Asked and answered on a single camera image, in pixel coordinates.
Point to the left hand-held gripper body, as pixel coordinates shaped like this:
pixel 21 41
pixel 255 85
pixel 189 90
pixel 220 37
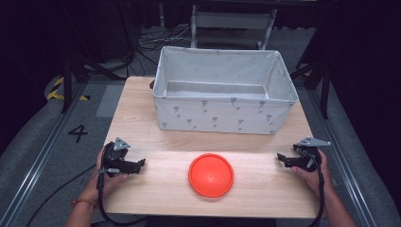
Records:
pixel 114 156

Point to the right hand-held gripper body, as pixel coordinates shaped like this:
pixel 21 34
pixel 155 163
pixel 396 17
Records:
pixel 310 154

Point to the person's right hand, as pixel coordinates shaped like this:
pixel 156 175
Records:
pixel 315 181

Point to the person's left hand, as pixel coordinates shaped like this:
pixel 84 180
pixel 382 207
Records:
pixel 110 184

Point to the orange round plate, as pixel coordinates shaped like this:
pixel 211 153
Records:
pixel 211 175

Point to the black tripod stand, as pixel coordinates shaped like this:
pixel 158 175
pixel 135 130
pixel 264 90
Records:
pixel 78 75
pixel 318 78

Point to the yellow black hazard tape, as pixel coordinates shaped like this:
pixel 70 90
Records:
pixel 60 91

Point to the grey patterned fabric storage box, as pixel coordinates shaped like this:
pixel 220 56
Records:
pixel 220 94

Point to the grey metal frame stand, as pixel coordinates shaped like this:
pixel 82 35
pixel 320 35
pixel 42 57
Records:
pixel 231 20

